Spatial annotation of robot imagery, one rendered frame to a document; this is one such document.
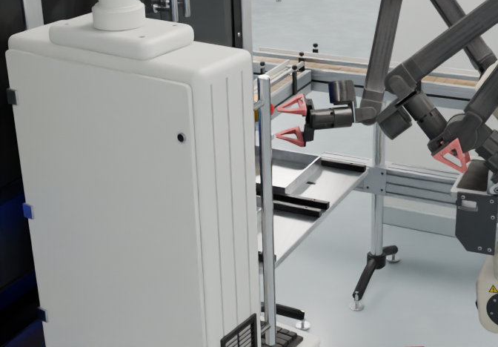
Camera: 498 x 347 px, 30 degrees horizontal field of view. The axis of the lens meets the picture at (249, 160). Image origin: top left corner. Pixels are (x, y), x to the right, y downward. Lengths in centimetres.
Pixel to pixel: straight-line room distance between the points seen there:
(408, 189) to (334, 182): 97
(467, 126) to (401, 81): 18
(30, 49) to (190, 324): 62
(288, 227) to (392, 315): 136
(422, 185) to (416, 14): 82
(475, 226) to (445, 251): 191
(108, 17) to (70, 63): 12
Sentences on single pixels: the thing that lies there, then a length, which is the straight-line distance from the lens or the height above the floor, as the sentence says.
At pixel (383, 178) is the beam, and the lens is 374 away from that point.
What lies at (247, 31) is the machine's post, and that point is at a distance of 290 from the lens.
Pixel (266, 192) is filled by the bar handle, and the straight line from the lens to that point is 185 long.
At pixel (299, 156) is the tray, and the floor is 90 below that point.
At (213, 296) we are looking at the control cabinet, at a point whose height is 111.
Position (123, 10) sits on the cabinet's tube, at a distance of 174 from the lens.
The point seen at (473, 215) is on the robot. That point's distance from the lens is 237.
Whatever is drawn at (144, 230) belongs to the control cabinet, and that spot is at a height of 122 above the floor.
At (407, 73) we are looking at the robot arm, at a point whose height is 137.
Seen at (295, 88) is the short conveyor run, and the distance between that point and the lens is 352.
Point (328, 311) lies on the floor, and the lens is 381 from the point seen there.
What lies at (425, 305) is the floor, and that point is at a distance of 388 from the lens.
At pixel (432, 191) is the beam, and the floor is 49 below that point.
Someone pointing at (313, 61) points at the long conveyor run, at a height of 95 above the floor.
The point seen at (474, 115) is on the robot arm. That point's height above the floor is 130.
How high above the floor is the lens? 202
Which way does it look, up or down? 23 degrees down
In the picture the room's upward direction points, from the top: 2 degrees counter-clockwise
